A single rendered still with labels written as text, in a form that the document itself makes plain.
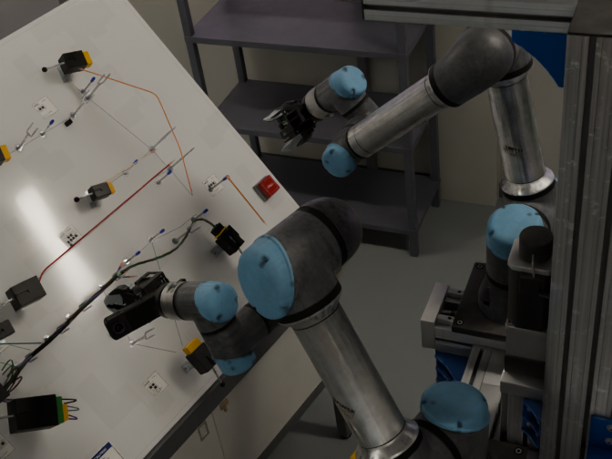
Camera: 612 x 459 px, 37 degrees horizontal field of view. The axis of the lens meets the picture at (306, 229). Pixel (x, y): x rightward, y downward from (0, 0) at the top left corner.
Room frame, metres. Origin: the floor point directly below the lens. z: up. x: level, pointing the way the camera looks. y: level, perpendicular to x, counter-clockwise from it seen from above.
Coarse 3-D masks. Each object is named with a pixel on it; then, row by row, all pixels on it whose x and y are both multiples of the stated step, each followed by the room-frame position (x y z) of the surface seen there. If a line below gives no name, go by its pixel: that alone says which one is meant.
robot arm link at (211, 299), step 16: (192, 288) 1.28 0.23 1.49; (208, 288) 1.26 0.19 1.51; (224, 288) 1.26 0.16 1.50; (176, 304) 1.28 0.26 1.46; (192, 304) 1.25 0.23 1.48; (208, 304) 1.23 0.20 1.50; (224, 304) 1.24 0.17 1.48; (192, 320) 1.26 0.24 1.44; (208, 320) 1.23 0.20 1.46; (224, 320) 1.22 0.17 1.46
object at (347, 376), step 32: (288, 224) 1.11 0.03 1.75; (320, 224) 1.10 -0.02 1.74; (256, 256) 1.05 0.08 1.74; (288, 256) 1.04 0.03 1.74; (320, 256) 1.06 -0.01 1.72; (256, 288) 1.04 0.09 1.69; (288, 288) 1.01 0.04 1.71; (320, 288) 1.02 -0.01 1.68; (288, 320) 1.01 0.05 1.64; (320, 320) 1.01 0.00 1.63; (320, 352) 0.99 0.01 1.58; (352, 352) 0.99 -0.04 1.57; (352, 384) 0.96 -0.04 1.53; (384, 384) 0.99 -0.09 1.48; (352, 416) 0.95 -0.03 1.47; (384, 416) 0.94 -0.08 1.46; (384, 448) 0.91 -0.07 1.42; (416, 448) 0.91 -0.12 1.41
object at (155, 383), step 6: (156, 372) 1.59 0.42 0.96; (150, 378) 1.58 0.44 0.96; (156, 378) 1.58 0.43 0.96; (162, 378) 1.59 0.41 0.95; (144, 384) 1.56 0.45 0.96; (150, 384) 1.57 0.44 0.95; (156, 384) 1.57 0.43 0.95; (162, 384) 1.57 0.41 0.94; (150, 390) 1.55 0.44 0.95; (156, 390) 1.56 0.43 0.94; (162, 390) 1.56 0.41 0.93; (156, 396) 1.54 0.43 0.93
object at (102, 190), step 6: (96, 186) 1.89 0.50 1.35; (102, 186) 1.90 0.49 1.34; (90, 192) 1.89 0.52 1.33; (96, 192) 1.88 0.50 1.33; (102, 192) 1.88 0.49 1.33; (108, 192) 1.89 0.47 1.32; (78, 198) 1.86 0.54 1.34; (90, 198) 1.89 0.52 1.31; (96, 198) 1.87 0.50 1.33; (102, 198) 1.89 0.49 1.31; (90, 204) 1.91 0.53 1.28; (96, 204) 1.91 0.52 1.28
